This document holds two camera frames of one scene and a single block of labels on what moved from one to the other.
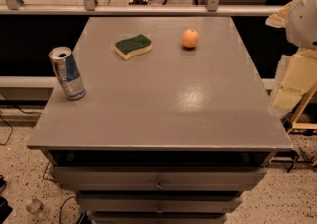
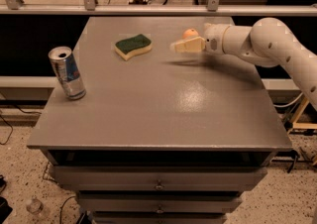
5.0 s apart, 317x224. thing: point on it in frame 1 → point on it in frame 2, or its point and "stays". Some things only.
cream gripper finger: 296,75 → 212,41
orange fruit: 189,38 stays
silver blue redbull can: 64,64 stays
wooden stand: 303,125 stays
